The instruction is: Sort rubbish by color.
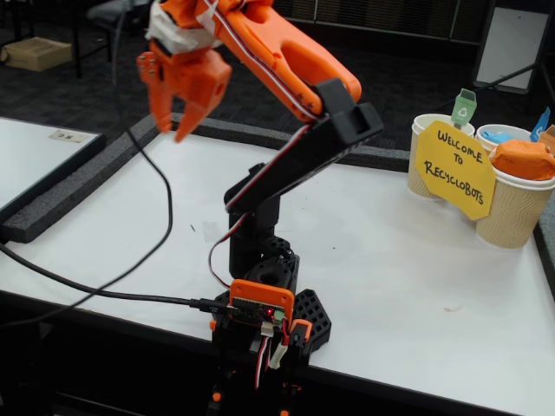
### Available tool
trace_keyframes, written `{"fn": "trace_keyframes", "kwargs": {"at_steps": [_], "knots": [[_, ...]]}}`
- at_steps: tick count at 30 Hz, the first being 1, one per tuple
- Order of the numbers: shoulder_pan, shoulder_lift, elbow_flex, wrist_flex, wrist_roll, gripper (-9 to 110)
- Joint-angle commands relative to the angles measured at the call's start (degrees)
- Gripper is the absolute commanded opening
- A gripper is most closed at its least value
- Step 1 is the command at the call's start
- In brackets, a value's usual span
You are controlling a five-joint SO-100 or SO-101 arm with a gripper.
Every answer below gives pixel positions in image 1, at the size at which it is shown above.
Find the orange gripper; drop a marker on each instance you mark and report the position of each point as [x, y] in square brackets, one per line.
[197, 82]

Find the blue paper wad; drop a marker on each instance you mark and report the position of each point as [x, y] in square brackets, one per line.
[496, 135]

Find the orange paper wad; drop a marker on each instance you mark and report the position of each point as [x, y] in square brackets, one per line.
[522, 158]

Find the orange and black robot arm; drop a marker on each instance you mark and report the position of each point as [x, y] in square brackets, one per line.
[303, 108]

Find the black robot base with clamp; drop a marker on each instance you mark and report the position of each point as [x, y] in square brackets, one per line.
[312, 316]

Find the black foam border strip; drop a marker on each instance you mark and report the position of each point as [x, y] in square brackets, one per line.
[243, 134]
[377, 158]
[65, 195]
[547, 242]

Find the white masking tape wrap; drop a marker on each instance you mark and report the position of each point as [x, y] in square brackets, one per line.
[178, 32]

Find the small paper label sticker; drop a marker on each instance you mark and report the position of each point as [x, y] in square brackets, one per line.
[69, 136]

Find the black webcam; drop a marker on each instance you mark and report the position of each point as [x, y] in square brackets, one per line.
[117, 11]

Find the brown cardboard box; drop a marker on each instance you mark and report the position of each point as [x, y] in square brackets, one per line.
[37, 54]

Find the black framed white board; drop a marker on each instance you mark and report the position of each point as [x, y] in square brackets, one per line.
[34, 160]

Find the controller board in orange holder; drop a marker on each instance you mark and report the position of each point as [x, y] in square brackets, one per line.
[260, 299]

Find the paper cup with green tag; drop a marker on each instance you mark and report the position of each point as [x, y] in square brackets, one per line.
[418, 190]

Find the yellow handwritten welcome sign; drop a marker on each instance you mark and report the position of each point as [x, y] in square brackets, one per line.
[455, 173]

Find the green recycling bin tag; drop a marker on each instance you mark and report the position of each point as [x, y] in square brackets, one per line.
[464, 110]

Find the paper cup with blue tag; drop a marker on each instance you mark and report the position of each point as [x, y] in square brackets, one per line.
[485, 130]

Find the paper cup with orange tag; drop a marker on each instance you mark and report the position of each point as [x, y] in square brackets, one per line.
[507, 216]

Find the blue recycling bin tag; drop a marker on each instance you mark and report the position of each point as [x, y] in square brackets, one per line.
[542, 125]

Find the orange recycling bin tag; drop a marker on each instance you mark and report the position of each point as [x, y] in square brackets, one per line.
[548, 136]

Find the black metal table frame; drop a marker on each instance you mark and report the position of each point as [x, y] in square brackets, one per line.
[77, 52]

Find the upright white panel black frame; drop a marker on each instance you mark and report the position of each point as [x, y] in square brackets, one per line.
[511, 43]

